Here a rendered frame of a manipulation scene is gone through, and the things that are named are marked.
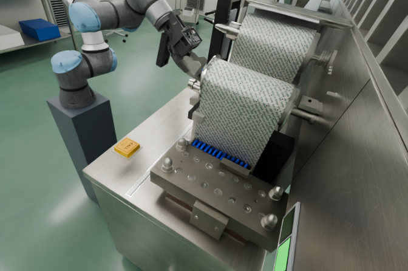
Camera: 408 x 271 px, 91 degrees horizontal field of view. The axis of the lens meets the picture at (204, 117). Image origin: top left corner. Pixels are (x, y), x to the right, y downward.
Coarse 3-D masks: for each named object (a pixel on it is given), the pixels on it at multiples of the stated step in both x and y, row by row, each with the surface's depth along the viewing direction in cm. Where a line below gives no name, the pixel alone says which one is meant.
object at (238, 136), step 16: (208, 112) 63; (224, 112) 61; (208, 128) 67; (224, 128) 64; (240, 128) 61; (256, 128) 58; (272, 128) 56; (208, 144) 71; (224, 144) 68; (240, 144) 64; (256, 144) 61; (240, 160) 68; (256, 160) 65
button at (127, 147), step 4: (124, 140) 80; (128, 140) 81; (132, 140) 81; (120, 144) 79; (124, 144) 79; (128, 144) 79; (132, 144) 80; (136, 144) 80; (116, 148) 77; (120, 148) 77; (124, 148) 77; (128, 148) 78; (132, 148) 78; (136, 148) 79; (120, 152) 77; (124, 152) 76; (128, 152) 76; (132, 152) 78; (124, 156) 77; (128, 156) 76
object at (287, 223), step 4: (292, 212) 38; (288, 216) 39; (292, 216) 37; (284, 220) 40; (288, 220) 38; (292, 220) 36; (284, 224) 39; (288, 224) 37; (284, 228) 38; (288, 228) 36; (284, 232) 37; (288, 232) 35; (280, 236) 38; (284, 236) 36; (280, 240) 37
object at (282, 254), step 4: (288, 240) 33; (284, 244) 34; (288, 244) 33; (280, 248) 35; (284, 248) 34; (280, 252) 34; (284, 252) 33; (280, 256) 34; (284, 256) 32; (276, 260) 35; (280, 260) 33; (284, 260) 32; (276, 264) 34; (280, 264) 32; (284, 264) 31; (276, 268) 33; (280, 268) 32; (284, 268) 30
